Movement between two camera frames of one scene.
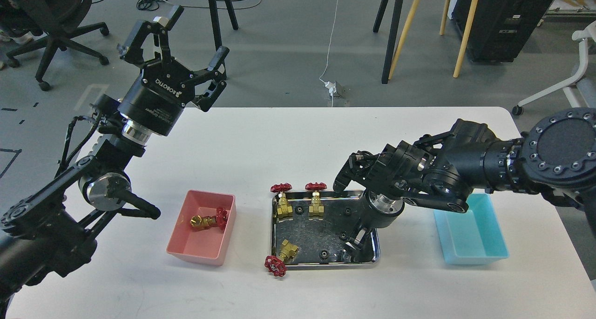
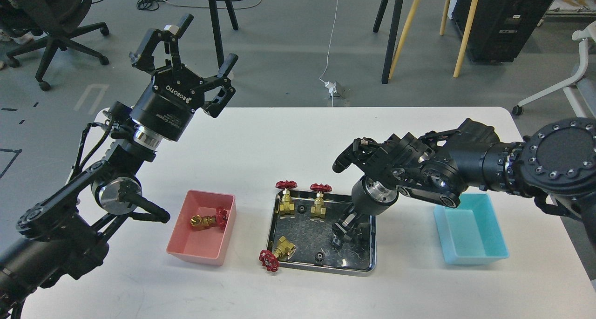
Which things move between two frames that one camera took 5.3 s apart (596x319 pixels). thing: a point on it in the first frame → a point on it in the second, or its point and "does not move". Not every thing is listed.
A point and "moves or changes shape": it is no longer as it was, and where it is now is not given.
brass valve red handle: x=220 y=220 does not move
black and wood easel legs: x=388 y=69 does not move
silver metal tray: x=319 y=239 moves or changes shape
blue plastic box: x=472 y=237 does not move
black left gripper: x=156 y=96 → x=166 y=107
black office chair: x=56 y=10 does not move
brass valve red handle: x=316 y=209 does not move
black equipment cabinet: x=505 y=17 does not move
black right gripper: x=378 y=211 → x=369 y=198
